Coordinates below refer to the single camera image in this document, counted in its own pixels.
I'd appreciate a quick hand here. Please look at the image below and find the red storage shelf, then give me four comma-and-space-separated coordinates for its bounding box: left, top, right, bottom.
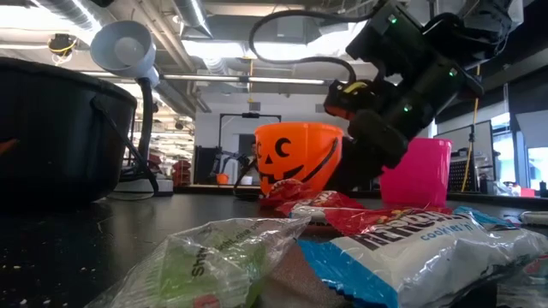
170, 158, 194, 186

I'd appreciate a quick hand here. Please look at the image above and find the yellow black hanging reel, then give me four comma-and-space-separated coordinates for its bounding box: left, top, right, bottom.
46, 33, 79, 65

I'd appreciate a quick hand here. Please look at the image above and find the clear green candy wrapper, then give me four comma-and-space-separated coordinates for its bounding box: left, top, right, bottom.
85, 216, 312, 308

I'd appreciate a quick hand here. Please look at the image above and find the black pegboard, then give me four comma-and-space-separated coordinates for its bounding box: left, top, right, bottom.
447, 160, 472, 193

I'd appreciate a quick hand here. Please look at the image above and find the silver ventilation duct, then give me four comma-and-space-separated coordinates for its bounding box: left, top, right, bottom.
33, 0, 104, 31
170, 0, 215, 40

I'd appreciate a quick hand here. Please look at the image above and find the black plastic bucket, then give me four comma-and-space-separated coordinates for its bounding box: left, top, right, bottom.
0, 55, 160, 206

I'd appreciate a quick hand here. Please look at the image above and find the grey panel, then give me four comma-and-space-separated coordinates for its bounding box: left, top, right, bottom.
432, 119, 494, 193

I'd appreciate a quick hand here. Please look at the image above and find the yellow hanging cable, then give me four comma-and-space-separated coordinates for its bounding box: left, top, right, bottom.
460, 63, 483, 193

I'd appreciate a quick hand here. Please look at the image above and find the black background frame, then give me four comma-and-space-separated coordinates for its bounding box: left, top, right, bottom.
217, 111, 283, 186

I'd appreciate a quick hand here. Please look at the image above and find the black table mat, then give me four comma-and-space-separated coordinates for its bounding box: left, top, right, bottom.
0, 192, 548, 308

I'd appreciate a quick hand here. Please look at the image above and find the orange pumpkin bucket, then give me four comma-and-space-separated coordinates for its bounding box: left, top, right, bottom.
233, 121, 346, 202

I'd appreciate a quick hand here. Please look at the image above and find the pink plastic bucket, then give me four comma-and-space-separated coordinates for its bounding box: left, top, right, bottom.
378, 137, 454, 209

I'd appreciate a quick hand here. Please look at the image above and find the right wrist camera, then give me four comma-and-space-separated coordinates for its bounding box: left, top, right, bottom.
323, 79, 389, 123

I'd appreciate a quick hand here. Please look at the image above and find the ceiling tube light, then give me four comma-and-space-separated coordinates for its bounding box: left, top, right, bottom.
161, 73, 327, 86

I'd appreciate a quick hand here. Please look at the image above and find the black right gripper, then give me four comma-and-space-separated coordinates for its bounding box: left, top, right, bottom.
331, 109, 410, 193

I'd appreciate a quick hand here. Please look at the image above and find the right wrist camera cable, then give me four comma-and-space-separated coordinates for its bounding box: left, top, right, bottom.
247, 9, 386, 85

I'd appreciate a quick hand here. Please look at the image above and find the person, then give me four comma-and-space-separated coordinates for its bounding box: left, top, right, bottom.
246, 140, 259, 172

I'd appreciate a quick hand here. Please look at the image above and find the white desk lamp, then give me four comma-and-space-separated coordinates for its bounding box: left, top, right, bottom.
88, 19, 176, 198

